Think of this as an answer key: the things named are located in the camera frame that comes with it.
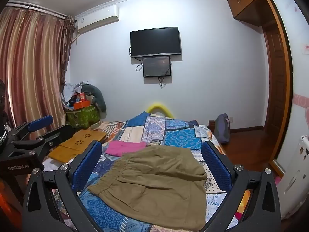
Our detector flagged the brown wooden door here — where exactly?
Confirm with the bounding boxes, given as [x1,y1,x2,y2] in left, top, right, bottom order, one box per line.
[262,22,291,136]

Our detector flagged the mustard yellow folded cloth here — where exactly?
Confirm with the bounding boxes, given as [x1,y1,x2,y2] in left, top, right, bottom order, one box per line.
[48,129,108,163]

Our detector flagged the patchwork printed blanket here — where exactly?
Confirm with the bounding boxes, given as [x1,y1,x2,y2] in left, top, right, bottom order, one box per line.
[43,111,251,232]

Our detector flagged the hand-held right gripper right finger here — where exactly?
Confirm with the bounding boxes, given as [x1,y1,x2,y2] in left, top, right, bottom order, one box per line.
[200,140,283,232]

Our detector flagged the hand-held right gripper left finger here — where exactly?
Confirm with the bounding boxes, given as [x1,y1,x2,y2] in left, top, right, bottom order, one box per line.
[22,140,103,232]

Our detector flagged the small black wall monitor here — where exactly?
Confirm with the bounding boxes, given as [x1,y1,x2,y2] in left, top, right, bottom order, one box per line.
[142,56,172,78]

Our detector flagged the grey purple bag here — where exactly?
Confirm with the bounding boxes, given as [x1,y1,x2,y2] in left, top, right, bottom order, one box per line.
[214,113,231,144]

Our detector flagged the wooden overhead cabinet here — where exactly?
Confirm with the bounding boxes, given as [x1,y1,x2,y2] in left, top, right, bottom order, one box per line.
[227,0,274,27]

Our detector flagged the olive green pants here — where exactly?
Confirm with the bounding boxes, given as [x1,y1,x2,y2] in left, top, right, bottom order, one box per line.
[87,146,208,231]

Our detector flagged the pink folded cloth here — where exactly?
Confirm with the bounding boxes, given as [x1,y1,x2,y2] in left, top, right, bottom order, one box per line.
[105,140,146,157]

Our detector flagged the striped pink brown curtain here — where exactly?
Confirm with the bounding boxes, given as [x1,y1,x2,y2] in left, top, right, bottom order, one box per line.
[0,5,76,136]

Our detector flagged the large black wall television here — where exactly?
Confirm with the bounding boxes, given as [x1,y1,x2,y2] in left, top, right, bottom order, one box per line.
[130,27,182,58]

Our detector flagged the white air conditioner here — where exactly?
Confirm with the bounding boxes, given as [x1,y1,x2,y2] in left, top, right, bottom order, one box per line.
[77,5,120,34]

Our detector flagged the white sliding wardrobe door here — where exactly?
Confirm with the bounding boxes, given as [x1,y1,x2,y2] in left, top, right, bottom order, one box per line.
[270,0,309,174]

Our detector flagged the white appliance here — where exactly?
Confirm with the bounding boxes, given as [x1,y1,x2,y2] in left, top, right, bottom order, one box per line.
[278,134,309,220]

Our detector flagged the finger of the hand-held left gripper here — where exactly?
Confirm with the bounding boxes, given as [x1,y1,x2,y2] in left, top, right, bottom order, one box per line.
[29,124,76,155]
[8,115,54,142]

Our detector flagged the orange box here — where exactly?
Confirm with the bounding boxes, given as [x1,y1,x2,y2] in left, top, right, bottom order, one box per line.
[73,100,90,110]

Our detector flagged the grey clothes pile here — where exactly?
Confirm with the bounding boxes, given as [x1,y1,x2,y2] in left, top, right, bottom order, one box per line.
[83,84,107,113]

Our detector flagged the green storage box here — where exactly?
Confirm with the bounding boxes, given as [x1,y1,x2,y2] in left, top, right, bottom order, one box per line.
[66,104,101,128]

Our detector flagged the pile of pale clothes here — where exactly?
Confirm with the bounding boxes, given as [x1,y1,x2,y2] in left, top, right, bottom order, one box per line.
[63,80,85,107]

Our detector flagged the yellow foam tube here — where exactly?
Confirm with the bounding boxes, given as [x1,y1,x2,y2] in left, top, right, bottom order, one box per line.
[147,103,173,119]

